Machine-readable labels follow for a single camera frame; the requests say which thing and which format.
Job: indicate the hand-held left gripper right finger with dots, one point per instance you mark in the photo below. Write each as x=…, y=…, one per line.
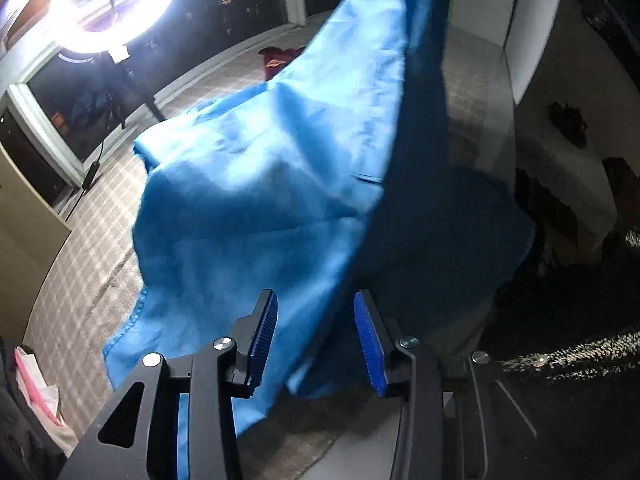
x=367, y=340

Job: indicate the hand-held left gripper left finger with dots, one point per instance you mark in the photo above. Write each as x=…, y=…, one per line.
x=265, y=340

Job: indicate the blue garment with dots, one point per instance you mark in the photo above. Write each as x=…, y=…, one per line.
x=250, y=185

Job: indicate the plaid blanket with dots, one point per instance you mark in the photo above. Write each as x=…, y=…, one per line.
x=100, y=220

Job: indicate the white garment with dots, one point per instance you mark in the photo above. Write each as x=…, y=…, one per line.
x=62, y=430

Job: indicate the pink garment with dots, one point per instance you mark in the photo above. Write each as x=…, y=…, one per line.
x=35, y=385

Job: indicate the black power adapter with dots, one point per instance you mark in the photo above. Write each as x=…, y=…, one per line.
x=91, y=175

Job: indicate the wooden board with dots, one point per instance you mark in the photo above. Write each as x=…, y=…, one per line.
x=25, y=240

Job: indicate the black tripod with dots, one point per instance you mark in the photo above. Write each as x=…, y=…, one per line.
x=145, y=97

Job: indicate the dark red garment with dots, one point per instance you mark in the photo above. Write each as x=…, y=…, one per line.
x=280, y=62

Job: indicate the white window frame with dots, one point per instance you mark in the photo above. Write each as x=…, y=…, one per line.
x=42, y=127

